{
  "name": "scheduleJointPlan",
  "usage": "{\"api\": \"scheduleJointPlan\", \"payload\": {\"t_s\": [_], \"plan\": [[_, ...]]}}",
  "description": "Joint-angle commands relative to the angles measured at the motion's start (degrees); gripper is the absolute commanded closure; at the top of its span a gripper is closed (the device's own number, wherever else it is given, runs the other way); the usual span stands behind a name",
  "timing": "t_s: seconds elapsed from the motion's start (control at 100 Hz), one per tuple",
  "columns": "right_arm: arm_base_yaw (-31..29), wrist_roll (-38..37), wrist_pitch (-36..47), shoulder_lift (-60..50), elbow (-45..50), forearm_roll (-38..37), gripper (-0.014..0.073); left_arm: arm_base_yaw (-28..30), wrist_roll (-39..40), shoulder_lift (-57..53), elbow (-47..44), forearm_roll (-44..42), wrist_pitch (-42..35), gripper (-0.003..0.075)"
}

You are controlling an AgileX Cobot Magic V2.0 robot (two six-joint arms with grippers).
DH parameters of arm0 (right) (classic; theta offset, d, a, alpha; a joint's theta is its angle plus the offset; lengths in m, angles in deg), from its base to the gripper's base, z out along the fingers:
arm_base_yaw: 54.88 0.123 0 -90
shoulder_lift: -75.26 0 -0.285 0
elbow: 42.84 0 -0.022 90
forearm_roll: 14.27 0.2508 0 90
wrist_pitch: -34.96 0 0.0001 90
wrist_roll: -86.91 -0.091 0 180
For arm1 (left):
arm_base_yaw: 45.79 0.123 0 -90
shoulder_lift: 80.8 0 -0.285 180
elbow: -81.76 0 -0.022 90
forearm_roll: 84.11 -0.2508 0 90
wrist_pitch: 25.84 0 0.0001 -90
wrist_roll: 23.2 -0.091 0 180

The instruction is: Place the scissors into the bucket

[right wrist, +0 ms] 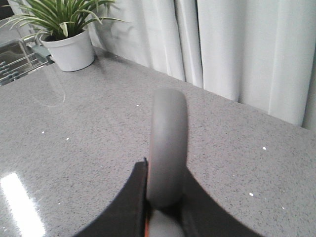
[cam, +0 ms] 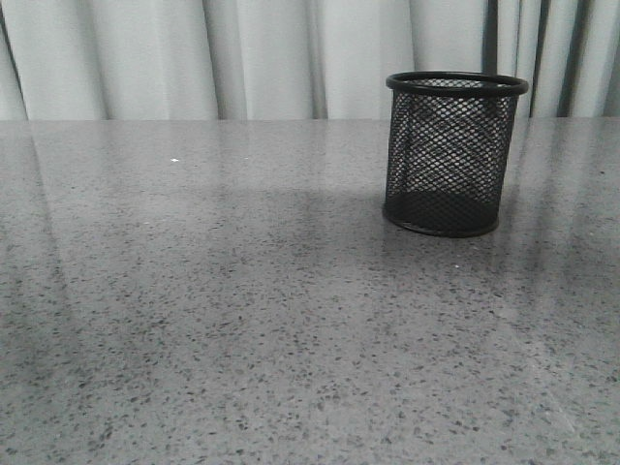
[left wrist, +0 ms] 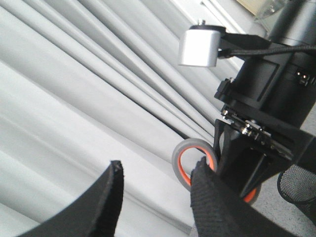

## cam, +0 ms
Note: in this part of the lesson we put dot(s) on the grey white curtain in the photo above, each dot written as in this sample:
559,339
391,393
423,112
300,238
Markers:
96,60

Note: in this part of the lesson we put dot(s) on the black mesh pen bucket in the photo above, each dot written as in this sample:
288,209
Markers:
449,140

